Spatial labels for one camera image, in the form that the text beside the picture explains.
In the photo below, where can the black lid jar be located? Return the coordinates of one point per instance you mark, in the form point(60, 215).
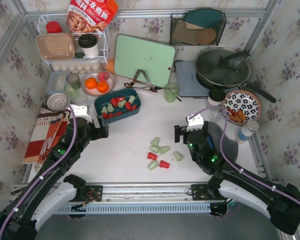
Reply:
point(215, 97)

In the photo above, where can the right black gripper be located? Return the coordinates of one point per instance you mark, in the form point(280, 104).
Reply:
point(178, 134)

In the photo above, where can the black mesh organizer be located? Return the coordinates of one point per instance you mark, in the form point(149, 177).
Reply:
point(199, 27)

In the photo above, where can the green tinted glass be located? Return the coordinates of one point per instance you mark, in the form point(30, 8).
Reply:
point(72, 85)

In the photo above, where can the white cup black lid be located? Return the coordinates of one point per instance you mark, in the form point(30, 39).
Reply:
point(89, 44)

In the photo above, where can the clear plastic cup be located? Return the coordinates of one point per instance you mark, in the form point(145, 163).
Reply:
point(81, 99)

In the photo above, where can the red capsule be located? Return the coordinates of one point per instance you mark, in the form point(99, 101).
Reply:
point(152, 156)
point(105, 115)
point(134, 107)
point(164, 164)
point(114, 102)

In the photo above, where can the green capsule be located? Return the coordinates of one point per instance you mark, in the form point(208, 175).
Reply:
point(152, 165)
point(110, 108)
point(178, 156)

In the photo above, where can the red snack bag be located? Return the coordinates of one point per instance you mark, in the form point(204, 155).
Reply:
point(90, 16)

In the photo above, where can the green glass cup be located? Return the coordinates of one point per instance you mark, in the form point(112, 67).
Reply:
point(171, 92)

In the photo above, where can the teal storage basket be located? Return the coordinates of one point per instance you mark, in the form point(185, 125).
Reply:
point(126, 99)

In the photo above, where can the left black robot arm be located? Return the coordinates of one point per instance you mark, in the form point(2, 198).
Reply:
point(22, 218)

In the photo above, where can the small white colander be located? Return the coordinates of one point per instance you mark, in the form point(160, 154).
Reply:
point(57, 101)

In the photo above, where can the striped orange cloth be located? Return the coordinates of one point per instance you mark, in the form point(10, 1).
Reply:
point(50, 126)

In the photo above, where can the white wire rack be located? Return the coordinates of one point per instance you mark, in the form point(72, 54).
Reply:
point(103, 38)

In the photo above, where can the mint green cutting board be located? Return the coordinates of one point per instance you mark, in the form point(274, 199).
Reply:
point(134, 53)

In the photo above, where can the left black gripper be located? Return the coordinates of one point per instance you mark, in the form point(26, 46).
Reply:
point(101, 127)

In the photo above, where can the blue floral plate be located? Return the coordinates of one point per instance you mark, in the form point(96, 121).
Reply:
point(241, 106)

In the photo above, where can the green capsule bottom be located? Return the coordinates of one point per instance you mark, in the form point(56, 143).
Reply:
point(152, 165)

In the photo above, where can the egg tray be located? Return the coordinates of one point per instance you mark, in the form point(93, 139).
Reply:
point(82, 68)

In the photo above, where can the fruit bowl plate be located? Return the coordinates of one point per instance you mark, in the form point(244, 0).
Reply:
point(98, 83)

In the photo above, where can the black frying pan with lid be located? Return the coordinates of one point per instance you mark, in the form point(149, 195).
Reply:
point(225, 68)

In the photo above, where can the beige food container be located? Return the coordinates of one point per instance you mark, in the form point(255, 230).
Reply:
point(56, 46)

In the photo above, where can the red lid jar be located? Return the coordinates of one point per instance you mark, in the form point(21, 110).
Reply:
point(53, 27)

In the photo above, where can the white bottle silver cap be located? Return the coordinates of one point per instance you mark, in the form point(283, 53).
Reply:
point(249, 129)

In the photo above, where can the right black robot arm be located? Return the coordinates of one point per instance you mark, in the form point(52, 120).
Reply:
point(280, 204)

